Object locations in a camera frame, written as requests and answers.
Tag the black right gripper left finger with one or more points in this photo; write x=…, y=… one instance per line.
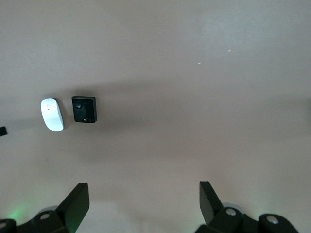
x=73, y=208

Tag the black flip phone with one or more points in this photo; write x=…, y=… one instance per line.
x=84, y=109

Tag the white computer mouse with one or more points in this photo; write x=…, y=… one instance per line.
x=53, y=114

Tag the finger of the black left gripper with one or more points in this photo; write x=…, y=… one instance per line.
x=3, y=131

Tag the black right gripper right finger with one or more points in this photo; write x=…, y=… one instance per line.
x=213, y=211

